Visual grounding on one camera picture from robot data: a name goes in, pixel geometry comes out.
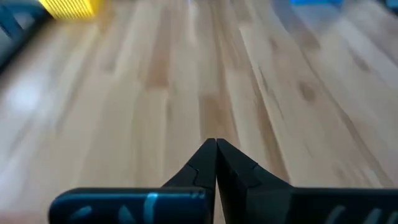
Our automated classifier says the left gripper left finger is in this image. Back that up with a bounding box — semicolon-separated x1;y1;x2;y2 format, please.
49;139;217;224

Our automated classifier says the black table edge frame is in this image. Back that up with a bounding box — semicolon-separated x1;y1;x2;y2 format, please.
0;0;47;71

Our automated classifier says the blue plastic basket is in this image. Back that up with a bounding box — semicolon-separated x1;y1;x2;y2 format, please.
290;0;345;6

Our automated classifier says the yellow plastic basket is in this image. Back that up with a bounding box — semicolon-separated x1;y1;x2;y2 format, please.
39;0;105;20

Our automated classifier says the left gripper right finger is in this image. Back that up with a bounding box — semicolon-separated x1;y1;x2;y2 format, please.
217;139;398;224

